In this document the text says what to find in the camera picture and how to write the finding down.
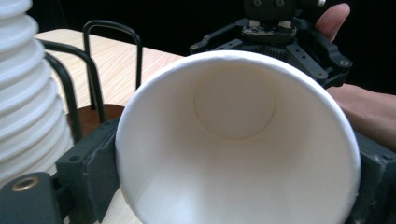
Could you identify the dark double cup holder rack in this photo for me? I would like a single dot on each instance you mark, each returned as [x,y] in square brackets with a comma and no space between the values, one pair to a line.
[93,118]

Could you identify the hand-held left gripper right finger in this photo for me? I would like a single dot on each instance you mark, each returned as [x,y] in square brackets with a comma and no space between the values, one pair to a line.
[376,183]

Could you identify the single white paper cup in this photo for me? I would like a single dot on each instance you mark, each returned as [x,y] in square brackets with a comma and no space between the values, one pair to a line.
[236,149]

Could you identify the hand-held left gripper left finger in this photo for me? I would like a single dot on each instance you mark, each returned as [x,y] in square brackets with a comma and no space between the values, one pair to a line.
[90,168]

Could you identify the stack of white paper cups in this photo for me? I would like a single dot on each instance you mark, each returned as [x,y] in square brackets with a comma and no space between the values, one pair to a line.
[25,93]

